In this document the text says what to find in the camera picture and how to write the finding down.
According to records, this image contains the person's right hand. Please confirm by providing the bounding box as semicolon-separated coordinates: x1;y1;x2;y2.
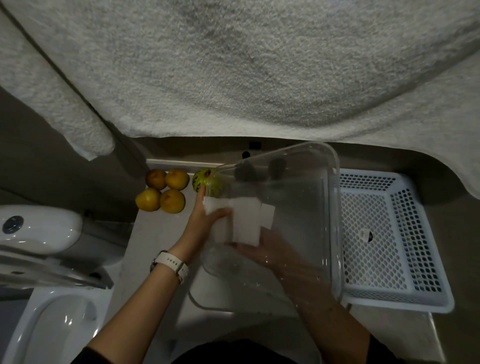
229;227;301;277

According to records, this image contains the person's left hand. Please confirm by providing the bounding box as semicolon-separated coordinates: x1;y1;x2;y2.
169;185;232;264

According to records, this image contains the white paper towel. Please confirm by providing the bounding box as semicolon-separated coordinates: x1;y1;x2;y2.
202;196;277;247

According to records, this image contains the clear plastic container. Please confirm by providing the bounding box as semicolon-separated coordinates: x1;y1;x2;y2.
200;142;344;301

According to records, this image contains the person's left forearm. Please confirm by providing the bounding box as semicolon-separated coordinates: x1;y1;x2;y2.
85;259;184;364

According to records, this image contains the person's right forearm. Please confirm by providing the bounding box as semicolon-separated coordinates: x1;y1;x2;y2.
279;264;373;364

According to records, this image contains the green yellow fruit with sticker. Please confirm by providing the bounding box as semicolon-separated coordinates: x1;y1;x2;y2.
191;167;219;198

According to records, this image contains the yellow orange round fruit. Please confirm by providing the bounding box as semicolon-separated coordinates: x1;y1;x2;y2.
135;187;162;212
145;169;167;191
165;168;190;191
160;189;186;214

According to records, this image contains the person's black clothing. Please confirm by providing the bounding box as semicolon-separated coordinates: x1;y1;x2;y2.
70;333;407;364

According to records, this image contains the white perforated plastic basket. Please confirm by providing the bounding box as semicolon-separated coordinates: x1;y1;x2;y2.
338;168;455;314

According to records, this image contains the large white hanging towel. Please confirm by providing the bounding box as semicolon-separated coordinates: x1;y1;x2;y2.
0;0;480;200

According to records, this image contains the white toilet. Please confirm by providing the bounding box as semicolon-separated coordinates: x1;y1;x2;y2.
0;204;127;364

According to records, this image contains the small white hanging towel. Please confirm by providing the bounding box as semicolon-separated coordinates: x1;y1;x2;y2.
0;7;115;161

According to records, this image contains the round chrome flush button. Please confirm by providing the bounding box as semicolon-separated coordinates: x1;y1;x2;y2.
2;215;24;235

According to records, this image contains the white strap wristwatch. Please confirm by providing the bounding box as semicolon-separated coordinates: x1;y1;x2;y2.
151;250;190;284

